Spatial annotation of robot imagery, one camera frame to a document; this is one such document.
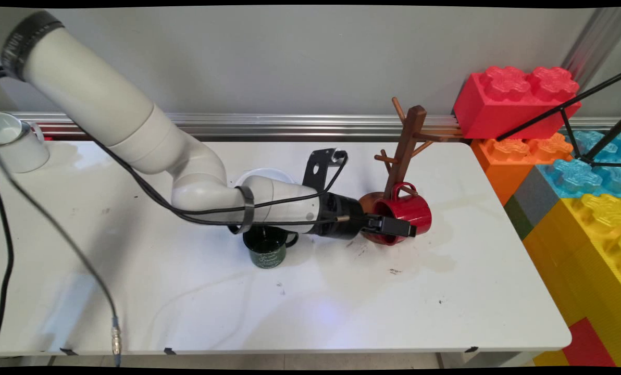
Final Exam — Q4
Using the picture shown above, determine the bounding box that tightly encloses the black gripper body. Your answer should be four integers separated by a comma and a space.
318, 193, 366, 241

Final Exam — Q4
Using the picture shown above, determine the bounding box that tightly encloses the red ceramic mug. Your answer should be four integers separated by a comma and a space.
360, 182, 432, 246

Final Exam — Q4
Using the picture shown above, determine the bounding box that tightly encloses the brown wooden mug tree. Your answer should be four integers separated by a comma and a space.
357, 96, 465, 215

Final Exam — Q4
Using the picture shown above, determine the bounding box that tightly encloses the dark green printed mug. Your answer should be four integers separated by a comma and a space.
242, 226, 300, 269

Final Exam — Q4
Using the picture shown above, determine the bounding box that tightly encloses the white bowl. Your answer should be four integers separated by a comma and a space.
234, 167, 296, 189

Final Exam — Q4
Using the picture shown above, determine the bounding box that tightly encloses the orange toy block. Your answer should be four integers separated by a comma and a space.
470, 132, 574, 206

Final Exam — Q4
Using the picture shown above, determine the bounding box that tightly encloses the dark green toy block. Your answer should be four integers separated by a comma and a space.
503, 195, 535, 241

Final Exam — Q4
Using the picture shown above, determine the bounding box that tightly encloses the grey toy block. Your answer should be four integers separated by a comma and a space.
513, 166, 562, 228

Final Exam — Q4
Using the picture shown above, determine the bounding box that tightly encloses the big red toy block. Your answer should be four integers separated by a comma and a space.
453, 66, 582, 140

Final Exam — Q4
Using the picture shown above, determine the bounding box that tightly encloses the light blue toy block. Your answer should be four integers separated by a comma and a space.
537, 130, 621, 199

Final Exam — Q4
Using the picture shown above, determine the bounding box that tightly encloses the big yellow toy block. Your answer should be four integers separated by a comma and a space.
523, 194, 621, 366

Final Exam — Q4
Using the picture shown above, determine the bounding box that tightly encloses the black tripod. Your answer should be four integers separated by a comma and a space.
496, 70, 621, 169

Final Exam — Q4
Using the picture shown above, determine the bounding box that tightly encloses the white ceramic mug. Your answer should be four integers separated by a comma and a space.
0, 112, 51, 173

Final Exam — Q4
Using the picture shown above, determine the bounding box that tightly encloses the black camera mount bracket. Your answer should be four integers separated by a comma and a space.
302, 148, 349, 191

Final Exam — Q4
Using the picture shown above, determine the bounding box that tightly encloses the aluminium rail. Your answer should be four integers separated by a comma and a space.
7, 112, 621, 143

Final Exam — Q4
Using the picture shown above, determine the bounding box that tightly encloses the black cable strapped to arm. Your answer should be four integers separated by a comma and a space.
72, 121, 351, 231

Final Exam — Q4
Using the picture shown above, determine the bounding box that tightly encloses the black cable with metal connector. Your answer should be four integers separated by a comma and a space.
0, 154, 122, 366

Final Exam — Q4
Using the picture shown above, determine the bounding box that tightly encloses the aluminium post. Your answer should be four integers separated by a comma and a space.
561, 8, 621, 85

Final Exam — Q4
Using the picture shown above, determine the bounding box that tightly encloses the thick black hanging cable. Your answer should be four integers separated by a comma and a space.
0, 174, 15, 366

